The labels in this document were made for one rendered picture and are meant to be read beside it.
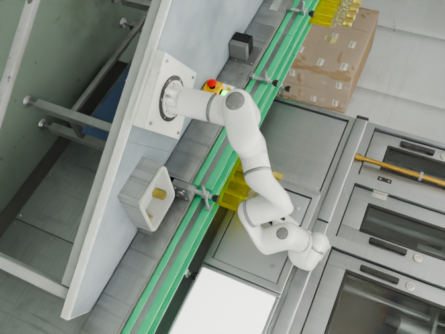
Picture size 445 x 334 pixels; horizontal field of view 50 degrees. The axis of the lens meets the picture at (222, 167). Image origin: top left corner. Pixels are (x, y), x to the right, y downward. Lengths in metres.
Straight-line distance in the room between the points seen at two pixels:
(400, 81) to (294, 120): 4.42
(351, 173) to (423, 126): 4.14
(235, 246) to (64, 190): 0.84
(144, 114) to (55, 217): 0.89
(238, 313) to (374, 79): 5.11
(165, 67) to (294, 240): 0.67
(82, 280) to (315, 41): 4.76
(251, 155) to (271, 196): 0.13
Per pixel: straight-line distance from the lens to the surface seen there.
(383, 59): 6.92
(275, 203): 1.41
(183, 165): 1.86
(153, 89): 1.54
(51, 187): 2.36
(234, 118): 1.40
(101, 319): 1.78
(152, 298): 1.78
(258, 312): 1.88
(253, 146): 1.38
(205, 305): 1.91
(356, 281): 2.00
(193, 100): 1.55
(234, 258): 1.96
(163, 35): 1.61
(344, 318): 1.95
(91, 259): 1.65
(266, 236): 1.51
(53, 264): 2.17
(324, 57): 5.77
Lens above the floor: 1.51
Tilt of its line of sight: 17 degrees down
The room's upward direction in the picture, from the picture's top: 109 degrees clockwise
